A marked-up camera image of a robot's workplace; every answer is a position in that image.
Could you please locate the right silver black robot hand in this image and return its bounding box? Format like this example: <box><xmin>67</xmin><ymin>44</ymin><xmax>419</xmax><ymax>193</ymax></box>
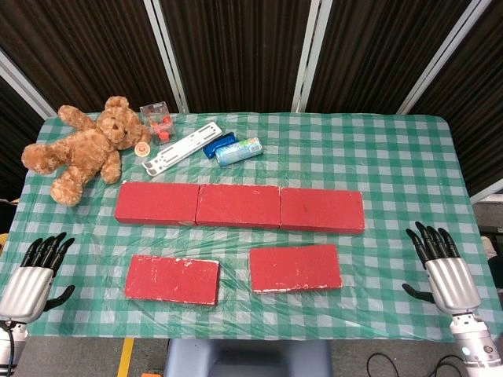
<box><xmin>401</xmin><ymin>221</ymin><xmax>482</xmax><ymax>316</ymax></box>

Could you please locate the white slotted plastic stand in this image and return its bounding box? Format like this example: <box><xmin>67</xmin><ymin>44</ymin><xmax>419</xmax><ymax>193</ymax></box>
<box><xmin>141</xmin><ymin>121</ymin><xmax>223</xmax><ymax>177</ymax></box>

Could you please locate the white partition frame post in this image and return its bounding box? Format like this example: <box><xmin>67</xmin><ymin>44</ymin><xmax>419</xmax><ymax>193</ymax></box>
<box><xmin>395</xmin><ymin>0</ymin><xmax>494</xmax><ymax>115</ymax></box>
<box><xmin>292</xmin><ymin>0</ymin><xmax>334</xmax><ymax>114</ymax></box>
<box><xmin>143</xmin><ymin>0</ymin><xmax>190</xmax><ymax>114</ymax></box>
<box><xmin>469</xmin><ymin>178</ymin><xmax>503</xmax><ymax>205</ymax></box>
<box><xmin>0</xmin><ymin>49</ymin><xmax>58</xmax><ymax>121</ymax></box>

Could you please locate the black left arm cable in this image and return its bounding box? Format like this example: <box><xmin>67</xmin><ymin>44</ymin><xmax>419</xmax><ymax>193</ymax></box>
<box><xmin>0</xmin><ymin>318</ymin><xmax>19</xmax><ymax>373</ymax></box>

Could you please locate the brown teddy bear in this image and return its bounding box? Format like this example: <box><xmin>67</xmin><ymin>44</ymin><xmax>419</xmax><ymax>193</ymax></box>
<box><xmin>20</xmin><ymin>95</ymin><xmax>152</xmax><ymax>207</ymax></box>

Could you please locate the clear box with red caps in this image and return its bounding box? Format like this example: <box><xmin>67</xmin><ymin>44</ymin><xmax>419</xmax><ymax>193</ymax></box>
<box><xmin>139</xmin><ymin>101</ymin><xmax>176</xmax><ymax>145</ymax></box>

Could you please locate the black floor cable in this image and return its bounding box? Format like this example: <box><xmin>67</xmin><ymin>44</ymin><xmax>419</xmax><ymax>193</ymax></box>
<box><xmin>367</xmin><ymin>352</ymin><xmax>472</xmax><ymax>377</ymax></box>

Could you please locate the red brick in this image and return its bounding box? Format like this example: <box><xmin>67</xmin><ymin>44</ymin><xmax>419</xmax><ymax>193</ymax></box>
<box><xmin>278</xmin><ymin>186</ymin><xmax>366</xmax><ymax>236</ymax></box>
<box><xmin>195</xmin><ymin>183</ymin><xmax>281</xmax><ymax>229</ymax></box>
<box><xmin>248</xmin><ymin>243</ymin><xmax>343</xmax><ymax>295</ymax></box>
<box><xmin>124</xmin><ymin>254</ymin><xmax>221</xmax><ymax>306</ymax></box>
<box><xmin>114</xmin><ymin>181</ymin><xmax>200</xmax><ymax>227</ymax></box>

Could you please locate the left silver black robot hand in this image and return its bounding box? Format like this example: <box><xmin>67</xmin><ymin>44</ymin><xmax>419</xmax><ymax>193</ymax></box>
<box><xmin>0</xmin><ymin>231</ymin><xmax>76</xmax><ymax>324</ymax></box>

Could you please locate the blue snack packet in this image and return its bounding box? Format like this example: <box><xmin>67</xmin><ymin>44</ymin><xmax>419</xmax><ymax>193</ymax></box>
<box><xmin>202</xmin><ymin>131</ymin><xmax>239</xmax><ymax>159</ymax></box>

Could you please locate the green white checked tablecloth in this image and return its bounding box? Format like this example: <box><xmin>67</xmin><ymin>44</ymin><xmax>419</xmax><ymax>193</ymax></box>
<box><xmin>0</xmin><ymin>112</ymin><xmax>498</xmax><ymax>342</ymax></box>

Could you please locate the light blue cylindrical pack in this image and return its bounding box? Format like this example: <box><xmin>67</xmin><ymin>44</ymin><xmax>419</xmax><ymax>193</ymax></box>
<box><xmin>215</xmin><ymin>137</ymin><xmax>263</xmax><ymax>167</ymax></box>

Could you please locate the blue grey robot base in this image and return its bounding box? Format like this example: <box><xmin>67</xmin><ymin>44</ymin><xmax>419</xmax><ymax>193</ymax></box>
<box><xmin>163</xmin><ymin>338</ymin><xmax>334</xmax><ymax>377</ymax></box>

